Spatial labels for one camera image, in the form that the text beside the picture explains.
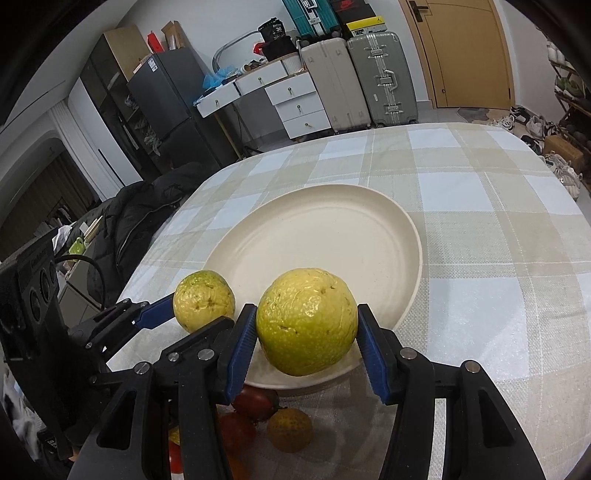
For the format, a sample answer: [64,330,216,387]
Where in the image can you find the yellow guava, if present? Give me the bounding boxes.
[172,270,235,333]
[168,427,180,446]
[256,268,359,377]

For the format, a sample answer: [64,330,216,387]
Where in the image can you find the yellow guava front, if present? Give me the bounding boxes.
[172,270,235,333]

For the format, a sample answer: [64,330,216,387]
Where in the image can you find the red cherry tomato front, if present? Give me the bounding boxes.
[218,412,256,455]

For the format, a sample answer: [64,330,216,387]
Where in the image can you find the red cherry tomato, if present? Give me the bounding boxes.
[218,412,256,455]
[168,441,183,474]
[231,385,280,422]

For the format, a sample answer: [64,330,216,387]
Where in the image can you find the orange tangerine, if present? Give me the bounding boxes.
[226,454,250,480]

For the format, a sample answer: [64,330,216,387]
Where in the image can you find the brown longan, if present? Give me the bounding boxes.
[266,408,314,453]

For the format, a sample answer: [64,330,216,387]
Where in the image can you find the red cherry tomato top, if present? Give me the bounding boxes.
[168,441,183,474]

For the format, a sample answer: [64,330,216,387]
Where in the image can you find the black jacket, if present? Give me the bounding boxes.
[87,162,215,307]

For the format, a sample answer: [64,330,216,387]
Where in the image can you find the cream round plate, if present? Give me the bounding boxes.
[205,184,423,392]

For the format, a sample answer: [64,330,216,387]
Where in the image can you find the dark grey refrigerator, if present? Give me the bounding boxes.
[128,48,238,174]

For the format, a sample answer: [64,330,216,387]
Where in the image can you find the white drawer desk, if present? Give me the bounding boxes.
[193,53,332,140]

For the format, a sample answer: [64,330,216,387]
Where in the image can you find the beige suitcase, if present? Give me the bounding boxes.
[301,38,372,132]

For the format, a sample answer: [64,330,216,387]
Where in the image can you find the cardboard box on floor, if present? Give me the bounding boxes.
[543,135,587,174]

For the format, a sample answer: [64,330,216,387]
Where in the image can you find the wooden shoe rack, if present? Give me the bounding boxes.
[544,41,591,158]

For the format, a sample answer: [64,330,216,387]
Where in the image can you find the teal suitcase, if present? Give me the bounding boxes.
[283,0,341,38]

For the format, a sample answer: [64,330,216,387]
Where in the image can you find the grey suitcase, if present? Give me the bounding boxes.
[346,31,418,126]

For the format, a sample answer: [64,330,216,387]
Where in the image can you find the stacked shoe boxes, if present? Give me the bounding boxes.
[329,0,388,39]

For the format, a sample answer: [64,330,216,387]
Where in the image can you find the wooden door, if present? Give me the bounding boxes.
[400,0,514,109]

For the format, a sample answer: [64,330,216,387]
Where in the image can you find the black cable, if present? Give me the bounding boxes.
[54,254,108,310]

